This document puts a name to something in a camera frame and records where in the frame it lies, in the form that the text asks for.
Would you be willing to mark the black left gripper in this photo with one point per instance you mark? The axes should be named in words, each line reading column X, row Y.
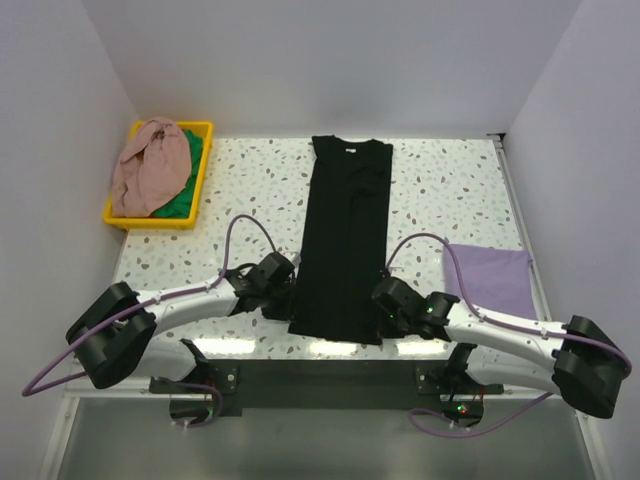
column 287, row 311

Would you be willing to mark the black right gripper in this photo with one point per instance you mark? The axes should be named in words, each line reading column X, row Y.
column 385, row 329

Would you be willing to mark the black t shirt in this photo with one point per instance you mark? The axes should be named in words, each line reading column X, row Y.
column 344, row 248

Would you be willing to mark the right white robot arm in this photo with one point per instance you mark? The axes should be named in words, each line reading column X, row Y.
column 540, row 345

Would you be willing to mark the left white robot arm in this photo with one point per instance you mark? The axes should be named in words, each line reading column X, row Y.
column 113, row 339

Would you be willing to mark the folded purple t shirt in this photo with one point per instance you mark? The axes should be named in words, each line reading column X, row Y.
column 497, row 279

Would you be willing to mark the green t shirt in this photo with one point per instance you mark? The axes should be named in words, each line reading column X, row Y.
column 180, row 206

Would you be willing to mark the yellow plastic bin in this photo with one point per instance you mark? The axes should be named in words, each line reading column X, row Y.
column 203, row 129

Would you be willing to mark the pink t shirt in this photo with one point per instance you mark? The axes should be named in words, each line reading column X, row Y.
column 152, row 169

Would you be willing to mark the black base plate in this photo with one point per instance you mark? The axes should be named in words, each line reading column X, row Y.
column 238, row 385

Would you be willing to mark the aluminium front rail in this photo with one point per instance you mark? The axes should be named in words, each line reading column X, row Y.
column 351, row 383

